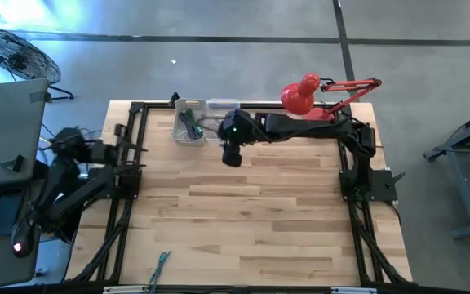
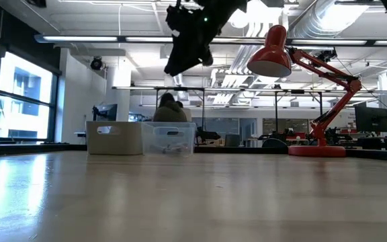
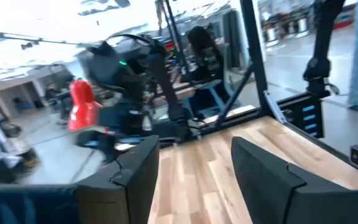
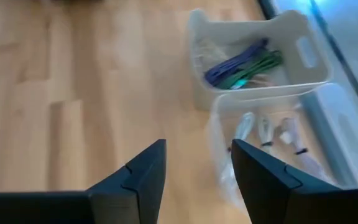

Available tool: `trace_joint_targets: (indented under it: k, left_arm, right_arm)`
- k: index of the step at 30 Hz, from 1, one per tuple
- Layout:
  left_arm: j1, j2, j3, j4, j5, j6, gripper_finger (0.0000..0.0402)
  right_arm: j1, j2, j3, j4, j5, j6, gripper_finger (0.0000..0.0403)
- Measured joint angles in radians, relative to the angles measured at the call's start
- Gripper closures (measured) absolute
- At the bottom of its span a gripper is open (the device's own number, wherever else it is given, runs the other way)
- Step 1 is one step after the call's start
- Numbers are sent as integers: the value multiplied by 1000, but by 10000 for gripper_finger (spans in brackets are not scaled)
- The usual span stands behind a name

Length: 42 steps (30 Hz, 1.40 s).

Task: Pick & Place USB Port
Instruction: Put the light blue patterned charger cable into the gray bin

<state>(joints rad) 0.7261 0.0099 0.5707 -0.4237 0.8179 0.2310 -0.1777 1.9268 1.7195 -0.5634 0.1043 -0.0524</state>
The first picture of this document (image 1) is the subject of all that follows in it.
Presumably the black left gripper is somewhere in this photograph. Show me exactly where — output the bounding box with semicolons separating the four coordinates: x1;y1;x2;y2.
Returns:
104;122;149;173

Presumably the blue-grey metal table frame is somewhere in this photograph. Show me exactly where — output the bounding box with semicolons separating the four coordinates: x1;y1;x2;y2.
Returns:
424;104;470;240

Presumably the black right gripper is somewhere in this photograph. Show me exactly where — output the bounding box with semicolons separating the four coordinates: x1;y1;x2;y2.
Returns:
217;109;259;168

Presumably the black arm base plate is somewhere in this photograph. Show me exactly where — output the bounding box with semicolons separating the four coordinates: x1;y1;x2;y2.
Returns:
339;169;399;202
82;167;142;201

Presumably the dark mouse pad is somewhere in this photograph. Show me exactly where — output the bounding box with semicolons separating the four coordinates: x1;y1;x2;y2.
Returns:
0;191;30;238

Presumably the silver metal bracket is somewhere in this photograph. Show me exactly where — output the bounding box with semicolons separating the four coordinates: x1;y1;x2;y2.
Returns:
330;287;379;294
103;285;149;294

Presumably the purple USB cable bundle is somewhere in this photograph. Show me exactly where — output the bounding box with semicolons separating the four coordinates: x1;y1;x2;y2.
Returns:
179;109;199;140

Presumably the clear plastic container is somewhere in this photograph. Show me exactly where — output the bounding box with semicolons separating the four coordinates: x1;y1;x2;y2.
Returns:
205;97;241;146

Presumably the black floor fan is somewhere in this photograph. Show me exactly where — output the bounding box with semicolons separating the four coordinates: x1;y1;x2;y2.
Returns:
0;25;75;101

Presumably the red desk lamp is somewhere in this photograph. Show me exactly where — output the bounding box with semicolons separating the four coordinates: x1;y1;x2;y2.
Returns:
279;73;383;123

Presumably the teal USB cable bundle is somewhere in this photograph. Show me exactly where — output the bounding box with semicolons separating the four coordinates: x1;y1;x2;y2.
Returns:
147;250;172;293

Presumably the black computer mouse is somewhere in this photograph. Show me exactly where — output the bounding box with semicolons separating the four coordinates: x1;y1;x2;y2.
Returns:
10;217;36;258

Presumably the black aluminium table frame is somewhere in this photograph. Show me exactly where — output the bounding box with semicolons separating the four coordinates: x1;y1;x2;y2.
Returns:
71;92;411;287

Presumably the grey plastic bin with handles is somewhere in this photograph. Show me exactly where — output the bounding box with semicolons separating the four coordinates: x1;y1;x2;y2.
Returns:
170;97;209;147

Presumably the small black desk clamp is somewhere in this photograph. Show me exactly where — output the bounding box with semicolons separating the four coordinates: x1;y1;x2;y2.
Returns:
0;154;24;172

